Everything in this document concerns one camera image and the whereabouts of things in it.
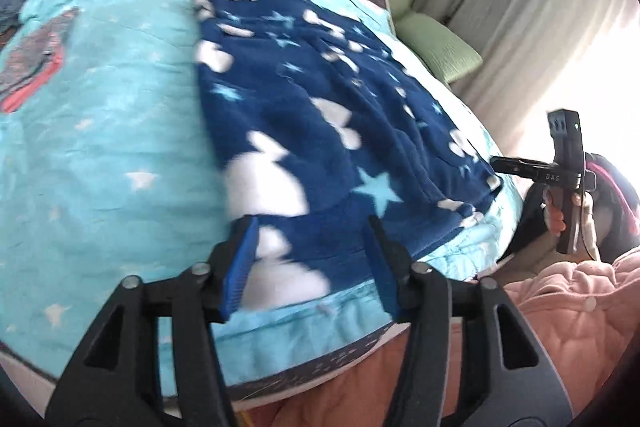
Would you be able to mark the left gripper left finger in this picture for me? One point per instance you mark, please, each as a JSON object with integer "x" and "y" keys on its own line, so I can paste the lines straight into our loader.
{"x": 149, "y": 356}

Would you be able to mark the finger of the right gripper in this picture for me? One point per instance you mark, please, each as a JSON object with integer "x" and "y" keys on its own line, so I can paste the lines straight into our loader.
{"x": 524, "y": 168}

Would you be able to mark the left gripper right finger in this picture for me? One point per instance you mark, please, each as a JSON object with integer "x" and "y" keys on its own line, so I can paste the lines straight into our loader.
{"x": 471, "y": 358}

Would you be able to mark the navy star fleece robe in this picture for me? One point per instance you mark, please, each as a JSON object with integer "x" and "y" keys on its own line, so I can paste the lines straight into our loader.
{"x": 317, "y": 127}

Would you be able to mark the person right hand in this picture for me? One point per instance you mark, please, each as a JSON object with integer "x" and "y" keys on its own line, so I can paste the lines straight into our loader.
{"x": 579, "y": 224}

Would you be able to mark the grey pleated curtain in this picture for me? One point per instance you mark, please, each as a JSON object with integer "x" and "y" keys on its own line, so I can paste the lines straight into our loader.
{"x": 540, "y": 55}

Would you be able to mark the green pillow near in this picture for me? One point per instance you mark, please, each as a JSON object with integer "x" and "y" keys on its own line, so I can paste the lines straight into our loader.
{"x": 448, "y": 57}

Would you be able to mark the turquoise star quilt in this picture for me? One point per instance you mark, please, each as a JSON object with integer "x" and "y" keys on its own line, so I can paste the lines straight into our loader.
{"x": 106, "y": 170}

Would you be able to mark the floral pink folded garment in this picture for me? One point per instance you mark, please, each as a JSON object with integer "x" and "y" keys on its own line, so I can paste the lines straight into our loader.
{"x": 35, "y": 60}

